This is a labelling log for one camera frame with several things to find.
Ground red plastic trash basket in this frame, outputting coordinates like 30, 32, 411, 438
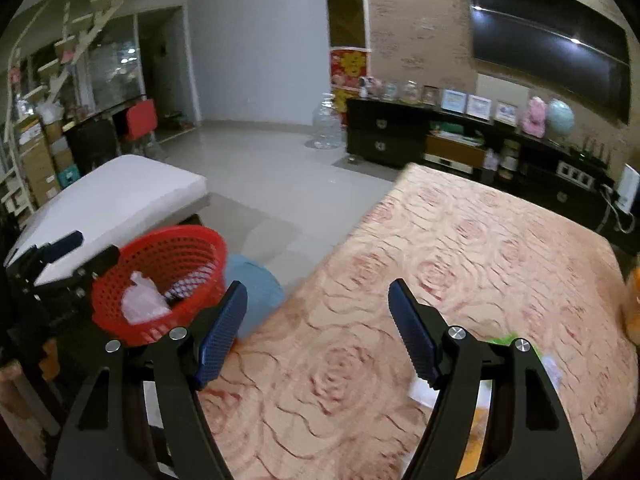
91, 224, 228, 347

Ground green snack wrapper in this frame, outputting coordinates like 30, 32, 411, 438
488, 332, 520, 346

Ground glass bowl of oranges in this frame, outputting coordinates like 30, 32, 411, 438
622, 266, 640, 347

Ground rose pattern tablecloth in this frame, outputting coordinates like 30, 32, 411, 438
200, 165, 639, 479

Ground red chair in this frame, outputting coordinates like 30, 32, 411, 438
124, 99, 162, 159

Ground white box device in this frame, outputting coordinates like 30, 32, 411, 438
616, 165, 640, 214

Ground black wifi router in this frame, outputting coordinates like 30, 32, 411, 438
570, 143, 611, 170

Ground pink plush toy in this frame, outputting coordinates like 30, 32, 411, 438
520, 96, 547, 139

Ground pale blue globe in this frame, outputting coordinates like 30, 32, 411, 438
546, 99, 575, 138

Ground black TV cabinet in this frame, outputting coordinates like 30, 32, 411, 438
346, 98, 613, 231

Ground clear water jug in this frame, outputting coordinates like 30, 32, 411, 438
311, 93, 343, 150

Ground red festive wall poster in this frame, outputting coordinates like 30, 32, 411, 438
330, 47, 370, 124

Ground black wall television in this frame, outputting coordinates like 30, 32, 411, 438
470, 0, 631, 124

